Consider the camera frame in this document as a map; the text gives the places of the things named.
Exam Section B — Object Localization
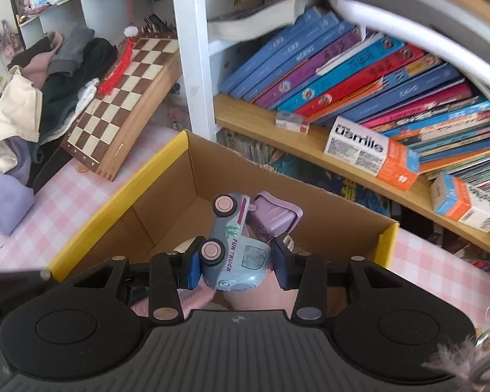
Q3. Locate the grey toy truck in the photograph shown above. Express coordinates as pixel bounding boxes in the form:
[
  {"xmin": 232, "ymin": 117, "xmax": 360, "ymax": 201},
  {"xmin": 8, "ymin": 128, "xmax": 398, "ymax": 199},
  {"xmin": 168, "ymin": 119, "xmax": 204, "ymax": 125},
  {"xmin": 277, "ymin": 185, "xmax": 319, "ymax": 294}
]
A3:
[{"xmin": 200, "ymin": 191, "xmax": 303, "ymax": 292}]

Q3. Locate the cream watch with strap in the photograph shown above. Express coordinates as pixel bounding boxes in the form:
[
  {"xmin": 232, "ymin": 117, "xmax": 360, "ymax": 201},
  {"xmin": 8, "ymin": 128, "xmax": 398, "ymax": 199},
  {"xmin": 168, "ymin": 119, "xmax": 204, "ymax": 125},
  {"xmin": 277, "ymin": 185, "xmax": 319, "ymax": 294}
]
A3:
[{"xmin": 172, "ymin": 236, "xmax": 204, "ymax": 254}]

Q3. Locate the pink plush pig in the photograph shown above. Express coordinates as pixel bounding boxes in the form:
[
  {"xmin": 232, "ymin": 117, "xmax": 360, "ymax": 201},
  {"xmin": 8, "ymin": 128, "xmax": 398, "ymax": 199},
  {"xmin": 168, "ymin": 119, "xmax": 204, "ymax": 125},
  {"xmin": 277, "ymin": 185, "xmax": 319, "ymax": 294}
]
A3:
[{"xmin": 178, "ymin": 271, "xmax": 297, "ymax": 318}]

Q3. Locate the yellow cardboard box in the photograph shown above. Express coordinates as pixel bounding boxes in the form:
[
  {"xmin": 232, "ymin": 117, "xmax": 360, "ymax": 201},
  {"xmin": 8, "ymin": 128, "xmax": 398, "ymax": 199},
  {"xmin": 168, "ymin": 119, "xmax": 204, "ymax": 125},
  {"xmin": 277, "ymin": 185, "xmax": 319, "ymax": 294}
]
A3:
[{"xmin": 49, "ymin": 132, "xmax": 398, "ymax": 290}]

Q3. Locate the pink checkered table mat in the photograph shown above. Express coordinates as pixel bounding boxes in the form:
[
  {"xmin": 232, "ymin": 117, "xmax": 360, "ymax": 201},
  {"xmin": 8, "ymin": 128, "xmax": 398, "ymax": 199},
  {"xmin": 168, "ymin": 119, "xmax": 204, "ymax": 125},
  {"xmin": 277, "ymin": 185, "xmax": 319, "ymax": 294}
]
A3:
[{"xmin": 0, "ymin": 125, "xmax": 490, "ymax": 330}]

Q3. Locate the wooden chess board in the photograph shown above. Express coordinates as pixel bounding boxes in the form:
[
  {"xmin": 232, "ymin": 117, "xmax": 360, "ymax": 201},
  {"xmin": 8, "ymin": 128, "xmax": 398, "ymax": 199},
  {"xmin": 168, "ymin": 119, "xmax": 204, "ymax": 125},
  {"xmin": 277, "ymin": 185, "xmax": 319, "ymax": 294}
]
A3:
[{"xmin": 62, "ymin": 33, "xmax": 181, "ymax": 181}]

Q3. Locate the orange white medicine box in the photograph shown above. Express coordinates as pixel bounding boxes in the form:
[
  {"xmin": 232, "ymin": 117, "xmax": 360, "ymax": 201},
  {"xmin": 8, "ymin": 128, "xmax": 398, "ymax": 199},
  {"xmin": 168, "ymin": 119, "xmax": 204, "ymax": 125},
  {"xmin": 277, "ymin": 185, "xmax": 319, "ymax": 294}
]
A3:
[{"xmin": 430, "ymin": 173, "xmax": 490, "ymax": 233}]

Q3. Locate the red tassel ornament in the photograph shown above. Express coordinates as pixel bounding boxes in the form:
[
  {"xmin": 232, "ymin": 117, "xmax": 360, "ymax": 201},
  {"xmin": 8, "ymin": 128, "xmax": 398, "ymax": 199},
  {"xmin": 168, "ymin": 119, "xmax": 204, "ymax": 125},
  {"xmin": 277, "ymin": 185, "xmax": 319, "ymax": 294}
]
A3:
[{"xmin": 98, "ymin": 25, "xmax": 139, "ymax": 96}]

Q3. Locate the row of leaning books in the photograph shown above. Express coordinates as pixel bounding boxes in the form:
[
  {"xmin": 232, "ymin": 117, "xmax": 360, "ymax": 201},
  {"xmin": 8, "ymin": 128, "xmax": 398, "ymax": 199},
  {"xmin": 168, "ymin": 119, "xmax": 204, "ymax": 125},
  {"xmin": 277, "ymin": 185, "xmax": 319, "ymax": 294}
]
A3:
[{"xmin": 219, "ymin": 6, "xmax": 490, "ymax": 193}]

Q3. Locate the pile of clothes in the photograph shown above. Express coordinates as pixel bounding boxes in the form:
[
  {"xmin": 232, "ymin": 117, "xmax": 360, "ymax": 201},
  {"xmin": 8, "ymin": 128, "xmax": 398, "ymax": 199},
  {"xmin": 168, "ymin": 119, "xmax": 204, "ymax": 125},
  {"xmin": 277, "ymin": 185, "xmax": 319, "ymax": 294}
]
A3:
[{"xmin": 0, "ymin": 25, "xmax": 117, "ymax": 236}]

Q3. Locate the white bookshelf frame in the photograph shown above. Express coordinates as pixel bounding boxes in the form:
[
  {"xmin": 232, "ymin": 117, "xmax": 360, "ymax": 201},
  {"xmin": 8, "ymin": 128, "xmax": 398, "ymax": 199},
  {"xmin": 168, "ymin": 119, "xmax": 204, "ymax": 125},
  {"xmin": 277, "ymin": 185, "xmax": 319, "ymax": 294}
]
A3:
[{"xmin": 15, "ymin": 0, "xmax": 490, "ymax": 262}]

